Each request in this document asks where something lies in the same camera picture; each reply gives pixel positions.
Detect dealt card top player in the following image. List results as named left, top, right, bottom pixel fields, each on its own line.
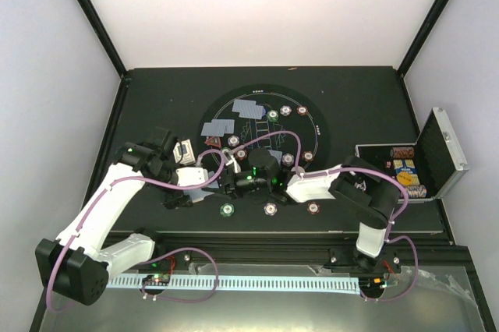
left=232, top=99, right=257, bottom=113

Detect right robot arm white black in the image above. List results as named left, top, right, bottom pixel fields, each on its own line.
left=213, top=148, right=409, bottom=273

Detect purple chip row in case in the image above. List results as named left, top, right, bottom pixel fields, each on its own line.
left=405, top=185, right=427, bottom=199

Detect left circuit board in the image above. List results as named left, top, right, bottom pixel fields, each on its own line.
left=142, top=274, right=170, bottom=286

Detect white card box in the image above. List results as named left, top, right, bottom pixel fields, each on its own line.
left=173, top=140, right=196, bottom=166

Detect green chip stack source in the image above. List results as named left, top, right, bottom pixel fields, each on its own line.
left=219, top=203, right=235, bottom=217

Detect round black poker mat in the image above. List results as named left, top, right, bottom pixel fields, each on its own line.
left=196, top=84, right=330, bottom=176

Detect brown chips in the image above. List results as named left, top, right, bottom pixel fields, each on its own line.
left=297, top=106, right=308, bottom=116
left=302, top=151, right=314, bottom=162
left=235, top=149, right=248, bottom=161

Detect black aluminium rail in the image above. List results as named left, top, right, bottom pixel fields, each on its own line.
left=154, top=231, right=358, bottom=265

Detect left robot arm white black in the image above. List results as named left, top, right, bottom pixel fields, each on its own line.
left=35, top=129, right=195, bottom=306

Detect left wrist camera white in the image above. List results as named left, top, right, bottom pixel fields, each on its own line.
left=175, top=167, right=209, bottom=187

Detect light blue slotted strip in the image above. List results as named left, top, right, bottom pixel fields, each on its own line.
left=108, top=274, right=360, bottom=295

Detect brown orange chip stack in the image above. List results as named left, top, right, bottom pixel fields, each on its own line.
left=307, top=202, right=320, bottom=215

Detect red triangular button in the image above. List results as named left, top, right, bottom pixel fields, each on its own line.
left=204, top=136, right=221, bottom=149

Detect brown chip row in case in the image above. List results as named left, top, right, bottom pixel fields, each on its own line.
left=391, top=147, right=415, bottom=159

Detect aluminium poker case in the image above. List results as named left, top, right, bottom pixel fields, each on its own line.
left=355, top=108, right=469, bottom=203

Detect circuit board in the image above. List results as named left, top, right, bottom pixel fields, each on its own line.
left=142, top=274, right=170, bottom=286
left=366, top=277, right=399, bottom=289

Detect dealt card bottom player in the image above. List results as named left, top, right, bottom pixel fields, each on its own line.
left=269, top=150, right=282, bottom=163

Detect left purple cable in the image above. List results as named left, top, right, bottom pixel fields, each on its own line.
left=44, top=147, right=228, bottom=313

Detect dealt card player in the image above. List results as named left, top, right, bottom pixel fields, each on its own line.
left=232, top=99, right=257, bottom=113
left=211, top=119, right=235, bottom=136
left=269, top=150, right=282, bottom=163

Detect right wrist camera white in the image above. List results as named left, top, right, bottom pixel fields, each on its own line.
left=222, top=153, right=241, bottom=174

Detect boxed card deck in case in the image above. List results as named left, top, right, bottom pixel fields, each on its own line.
left=393, top=159, right=420, bottom=186

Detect right circuit board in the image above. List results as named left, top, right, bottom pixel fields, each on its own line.
left=366, top=277, right=399, bottom=289

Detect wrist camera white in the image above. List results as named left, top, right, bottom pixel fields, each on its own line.
left=222, top=153, right=241, bottom=174
left=175, top=167, right=209, bottom=187

